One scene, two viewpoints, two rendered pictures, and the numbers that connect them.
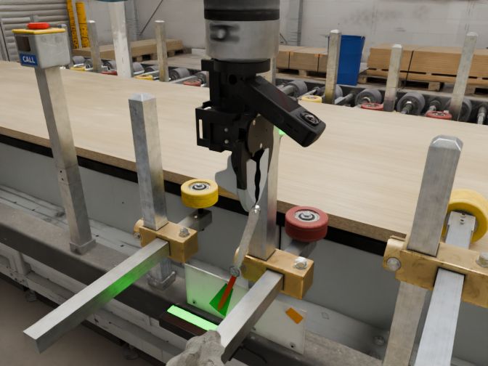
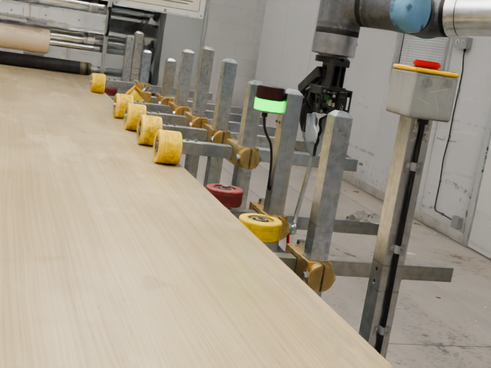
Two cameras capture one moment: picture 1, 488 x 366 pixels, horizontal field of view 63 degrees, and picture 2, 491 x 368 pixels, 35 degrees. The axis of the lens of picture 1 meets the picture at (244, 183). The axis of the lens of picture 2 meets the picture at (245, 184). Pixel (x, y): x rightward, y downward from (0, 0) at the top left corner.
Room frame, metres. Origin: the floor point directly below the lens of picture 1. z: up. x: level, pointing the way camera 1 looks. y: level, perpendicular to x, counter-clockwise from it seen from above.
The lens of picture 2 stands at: (1.86, 0.97, 1.23)
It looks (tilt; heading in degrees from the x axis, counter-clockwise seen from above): 11 degrees down; 221
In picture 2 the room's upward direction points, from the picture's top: 9 degrees clockwise
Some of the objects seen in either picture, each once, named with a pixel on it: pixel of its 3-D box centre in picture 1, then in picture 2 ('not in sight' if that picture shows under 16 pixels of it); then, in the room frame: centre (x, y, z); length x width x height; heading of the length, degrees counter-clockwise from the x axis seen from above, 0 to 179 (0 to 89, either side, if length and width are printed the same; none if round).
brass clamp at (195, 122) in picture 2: not in sight; (195, 123); (0.19, -0.70, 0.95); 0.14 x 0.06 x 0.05; 59
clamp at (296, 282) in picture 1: (273, 266); (267, 220); (0.58, -0.05, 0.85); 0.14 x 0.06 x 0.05; 59
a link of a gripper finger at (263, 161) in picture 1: (245, 174); (313, 134); (0.54, 0.00, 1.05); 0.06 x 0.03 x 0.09; 60
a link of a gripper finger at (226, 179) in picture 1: (233, 182); (326, 136); (0.51, 0.02, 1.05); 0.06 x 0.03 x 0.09; 60
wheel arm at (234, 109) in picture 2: not in sight; (197, 106); (-0.18, -1.07, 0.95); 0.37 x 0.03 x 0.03; 149
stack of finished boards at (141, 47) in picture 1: (132, 48); not in sight; (8.82, 2.33, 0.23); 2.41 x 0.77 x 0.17; 150
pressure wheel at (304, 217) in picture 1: (304, 239); (221, 211); (0.66, -0.12, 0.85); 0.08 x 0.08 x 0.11
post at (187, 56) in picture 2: not in sight; (178, 122); (0.08, -0.89, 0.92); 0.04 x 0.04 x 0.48; 59
